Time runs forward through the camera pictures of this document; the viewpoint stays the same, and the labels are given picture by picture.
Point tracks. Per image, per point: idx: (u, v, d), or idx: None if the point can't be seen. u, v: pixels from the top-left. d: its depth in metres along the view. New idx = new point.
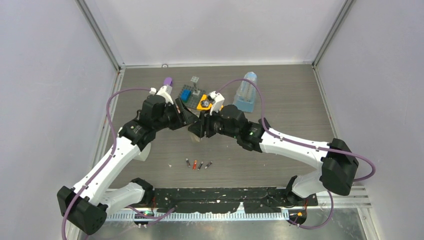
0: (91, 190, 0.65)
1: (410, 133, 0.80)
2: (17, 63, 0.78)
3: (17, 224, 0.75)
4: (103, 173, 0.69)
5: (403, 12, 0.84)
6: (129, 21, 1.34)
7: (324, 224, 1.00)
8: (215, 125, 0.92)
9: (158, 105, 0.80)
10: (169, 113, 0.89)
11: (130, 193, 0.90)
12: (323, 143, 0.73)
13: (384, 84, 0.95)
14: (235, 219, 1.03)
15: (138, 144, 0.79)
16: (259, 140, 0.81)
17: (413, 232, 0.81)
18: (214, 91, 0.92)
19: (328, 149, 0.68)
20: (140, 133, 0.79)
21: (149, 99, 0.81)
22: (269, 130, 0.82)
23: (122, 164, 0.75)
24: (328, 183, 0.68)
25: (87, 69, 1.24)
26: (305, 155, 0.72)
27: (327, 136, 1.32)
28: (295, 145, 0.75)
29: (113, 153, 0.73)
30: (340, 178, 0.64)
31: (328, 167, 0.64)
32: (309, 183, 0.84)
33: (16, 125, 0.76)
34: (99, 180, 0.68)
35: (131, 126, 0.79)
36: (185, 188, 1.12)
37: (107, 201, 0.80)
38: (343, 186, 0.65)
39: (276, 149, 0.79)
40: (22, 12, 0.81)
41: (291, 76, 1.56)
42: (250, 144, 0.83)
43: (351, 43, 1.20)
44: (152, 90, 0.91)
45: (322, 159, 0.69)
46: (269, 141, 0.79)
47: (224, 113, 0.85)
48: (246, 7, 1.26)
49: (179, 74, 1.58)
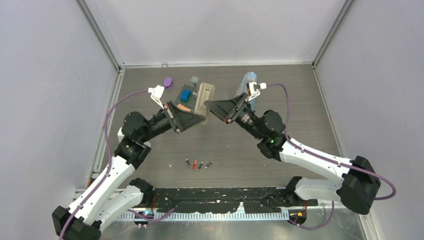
0: (86, 210, 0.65)
1: (410, 133, 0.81)
2: (17, 63, 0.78)
3: (17, 224, 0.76)
4: (98, 192, 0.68)
5: (403, 12, 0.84)
6: (129, 21, 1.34)
7: (326, 224, 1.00)
8: (245, 117, 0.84)
9: (137, 129, 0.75)
10: (161, 121, 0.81)
11: (127, 199, 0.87)
12: (346, 160, 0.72)
13: (384, 84, 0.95)
14: (235, 219, 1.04)
15: (134, 163, 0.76)
16: (280, 148, 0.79)
17: (412, 231, 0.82)
18: (264, 84, 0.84)
19: (351, 166, 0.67)
20: (135, 151, 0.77)
21: (125, 124, 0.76)
22: (291, 140, 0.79)
23: (117, 183, 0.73)
24: (346, 200, 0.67)
25: (86, 69, 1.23)
26: (326, 169, 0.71)
27: (326, 136, 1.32)
28: (317, 158, 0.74)
29: (108, 173, 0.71)
30: (361, 197, 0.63)
31: (349, 184, 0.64)
32: (320, 191, 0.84)
33: (16, 124, 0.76)
34: (94, 200, 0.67)
35: (126, 146, 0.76)
36: (185, 188, 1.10)
37: (101, 215, 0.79)
38: (363, 204, 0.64)
39: (296, 160, 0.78)
40: (21, 12, 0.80)
41: (291, 76, 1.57)
42: (269, 152, 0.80)
43: (351, 43, 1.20)
44: (149, 90, 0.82)
45: (343, 176, 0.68)
46: (290, 151, 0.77)
47: (269, 122, 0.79)
48: (247, 7, 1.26)
49: (178, 74, 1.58)
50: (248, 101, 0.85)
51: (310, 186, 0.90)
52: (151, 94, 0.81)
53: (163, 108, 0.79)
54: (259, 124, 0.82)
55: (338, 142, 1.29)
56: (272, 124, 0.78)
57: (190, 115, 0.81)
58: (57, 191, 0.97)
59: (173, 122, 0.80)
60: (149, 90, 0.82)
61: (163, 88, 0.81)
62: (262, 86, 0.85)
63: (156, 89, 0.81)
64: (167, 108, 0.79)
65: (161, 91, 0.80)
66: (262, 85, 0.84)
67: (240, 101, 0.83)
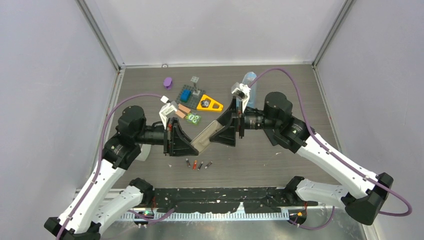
0: (76, 221, 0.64)
1: (410, 133, 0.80)
2: (18, 63, 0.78)
3: (17, 224, 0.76)
4: (86, 201, 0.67)
5: (403, 12, 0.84)
6: (129, 21, 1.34)
7: (326, 224, 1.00)
8: (252, 121, 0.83)
9: (135, 122, 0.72)
10: (157, 134, 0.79)
11: (126, 200, 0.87)
12: (372, 174, 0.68)
13: (384, 84, 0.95)
14: (235, 219, 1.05)
15: (122, 165, 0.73)
16: (302, 143, 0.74)
17: (412, 231, 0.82)
18: (247, 89, 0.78)
19: (378, 184, 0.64)
20: (123, 152, 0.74)
21: (125, 115, 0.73)
22: (316, 136, 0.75)
23: (106, 189, 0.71)
24: (355, 210, 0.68)
25: (86, 69, 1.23)
26: (350, 180, 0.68)
27: (327, 136, 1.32)
28: (341, 165, 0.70)
29: (95, 180, 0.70)
30: (375, 213, 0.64)
31: (372, 201, 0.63)
32: (323, 195, 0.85)
33: (17, 124, 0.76)
34: (82, 210, 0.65)
35: (111, 146, 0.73)
36: (185, 188, 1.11)
37: (100, 217, 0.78)
38: (370, 218, 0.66)
39: (318, 160, 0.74)
40: (21, 12, 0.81)
41: (291, 76, 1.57)
42: (288, 142, 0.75)
43: (351, 43, 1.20)
44: (162, 99, 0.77)
45: (368, 192, 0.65)
46: (314, 149, 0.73)
47: (270, 101, 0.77)
48: (246, 7, 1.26)
49: (178, 74, 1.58)
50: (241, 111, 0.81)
51: (313, 188, 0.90)
52: (161, 110, 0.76)
53: (166, 129, 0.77)
54: (266, 113, 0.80)
55: (338, 142, 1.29)
56: (275, 102, 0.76)
57: (186, 146, 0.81)
58: (57, 191, 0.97)
59: (165, 142, 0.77)
60: (162, 101, 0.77)
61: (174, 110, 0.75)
62: (245, 91, 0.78)
63: (166, 106, 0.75)
64: (170, 130, 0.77)
65: (170, 109, 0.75)
66: (245, 90, 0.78)
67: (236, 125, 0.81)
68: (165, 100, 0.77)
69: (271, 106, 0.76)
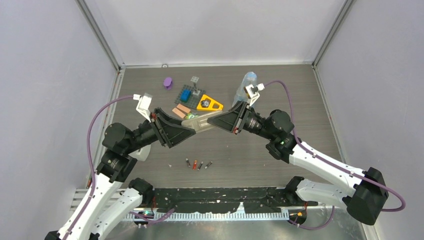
0: (76, 235, 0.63)
1: (410, 132, 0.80)
2: (18, 63, 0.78)
3: (17, 224, 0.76)
4: (84, 215, 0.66)
5: (403, 11, 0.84)
6: (129, 21, 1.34)
7: (324, 226, 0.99)
8: (252, 122, 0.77)
9: (119, 142, 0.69)
10: (147, 132, 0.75)
11: (125, 205, 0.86)
12: (358, 170, 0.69)
13: (384, 83, 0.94)
14: (235, 219, 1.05)
15: (119, 178, 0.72)
16: (290, 151, 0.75)
17: (412, 231, 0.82)
18: (262, 85, 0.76)
19: (363, 178, 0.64)
20: (119, 165, 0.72)
21: (107, 137, 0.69)
22: (302, 143, 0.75)
23: (104, 201, 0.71)
24: (353, 209, 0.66)
25: (86, 69, 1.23)
26: (337, 178, 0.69)
27: (326, 136, 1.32)
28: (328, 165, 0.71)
29: (92, 194, 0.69)
30: (370, 208, 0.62)
31: (360, 195, 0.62)
32: (324, 195, 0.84)
33: (17, 124, 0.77)
34: (81, 224, 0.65)
35: (108, 161, 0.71)
36: (185, 188, 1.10)
37: (98, 226, 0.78)
38: (369, 215, 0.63)
39: (306, 165, 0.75)
40: (21, 12, 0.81)
41: (291, 76, 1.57)
42: (278, 153, 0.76)
43: (351, 43, 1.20)
44: (134, 97, 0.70)
45: (355, 186, 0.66)
46: (301, 154, 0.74)
47: (277, 121, 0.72)
48: (246, 7, 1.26)
49: (179, 74, 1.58)
50: (249, 106, 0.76)
51: (313, 188, 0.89)
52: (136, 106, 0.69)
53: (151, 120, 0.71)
54: (267, 125, 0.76)
55: (339, 142, 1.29)
56: (280, 123, 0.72)
57: (180, 130, 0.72)
58: (57, 191, 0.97)
59: (160, 135, 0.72)
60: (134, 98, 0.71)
61: (151, 99, 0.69)
62: (259, 88, 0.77)
63: (142, 99, 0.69)
64: (155, 120, 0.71)
65: (148, 102, 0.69)
66: (259, 86, 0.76)
67: (242, 111, 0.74)
68: (138, 97, 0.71)
69: (276, 125, 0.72)
